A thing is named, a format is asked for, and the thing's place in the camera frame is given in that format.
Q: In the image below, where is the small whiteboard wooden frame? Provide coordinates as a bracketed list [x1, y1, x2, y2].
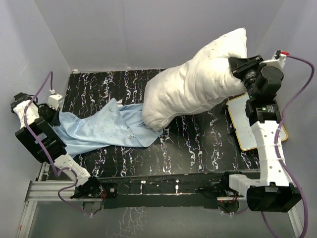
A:
[226, 94, 278, 151]

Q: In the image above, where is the white pillow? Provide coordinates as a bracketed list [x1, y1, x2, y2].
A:
[142, 28, 247, 131]

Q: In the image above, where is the light blue pillowcase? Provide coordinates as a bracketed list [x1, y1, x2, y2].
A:
[53, 98, 162, 157]

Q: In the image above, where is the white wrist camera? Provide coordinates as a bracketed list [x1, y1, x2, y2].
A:
[48, 89, 64, 111]
[263, 50, 290, 70]

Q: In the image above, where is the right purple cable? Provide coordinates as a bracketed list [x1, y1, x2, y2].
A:
[232, 52, 315, 238]

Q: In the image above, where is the purple cable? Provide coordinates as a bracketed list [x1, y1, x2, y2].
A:
[23, 70, 94, 217]
[232, 52, 315, 238]

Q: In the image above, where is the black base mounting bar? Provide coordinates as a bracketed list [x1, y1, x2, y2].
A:
[71, 177, 251, 209]

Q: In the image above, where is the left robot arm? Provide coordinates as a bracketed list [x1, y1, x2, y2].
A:
[10, 90, 102, 199]

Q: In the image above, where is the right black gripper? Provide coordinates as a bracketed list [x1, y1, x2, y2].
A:
[228, 56, 265, 100]

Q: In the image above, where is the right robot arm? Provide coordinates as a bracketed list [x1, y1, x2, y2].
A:
[220, 55, 302, 213]

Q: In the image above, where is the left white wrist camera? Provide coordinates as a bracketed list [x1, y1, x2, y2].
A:
[48, 89, 64, 111]

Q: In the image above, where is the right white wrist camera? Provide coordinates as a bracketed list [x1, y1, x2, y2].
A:
[263, 50, 290, 70]

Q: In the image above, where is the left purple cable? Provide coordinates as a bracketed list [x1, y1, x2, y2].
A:
[23, 70, 94, 217]

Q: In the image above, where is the aluminium frame rail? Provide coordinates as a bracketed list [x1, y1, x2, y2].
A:
[17, 178, 306, 238]

